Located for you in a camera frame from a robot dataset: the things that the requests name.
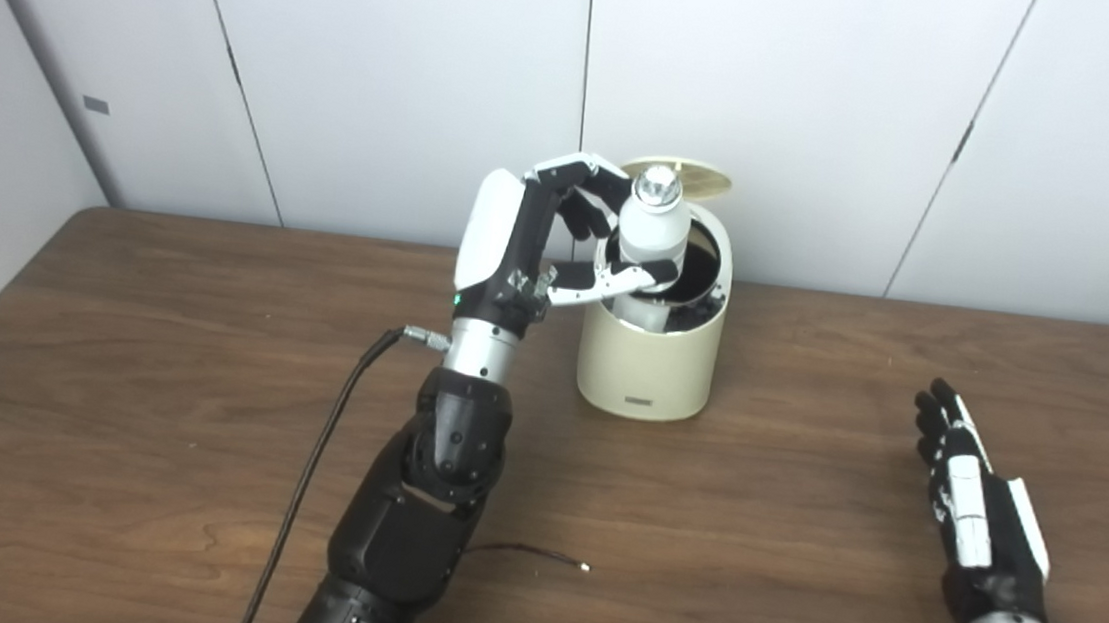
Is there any small white plastic bottle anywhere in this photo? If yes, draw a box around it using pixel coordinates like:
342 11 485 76
608 162 696 332

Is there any cream-colored lidded bin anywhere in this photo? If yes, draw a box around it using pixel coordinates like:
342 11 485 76
573 151 743 428

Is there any black bin liner bag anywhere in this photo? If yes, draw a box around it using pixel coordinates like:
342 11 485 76
658 236 730 337

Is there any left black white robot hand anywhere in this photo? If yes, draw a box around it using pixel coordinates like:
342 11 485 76
448 143 691 353

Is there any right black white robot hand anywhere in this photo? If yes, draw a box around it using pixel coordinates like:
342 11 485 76
895 375 1069 623

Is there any thin loose black wire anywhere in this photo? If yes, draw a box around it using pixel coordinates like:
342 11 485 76
467 539 593 573

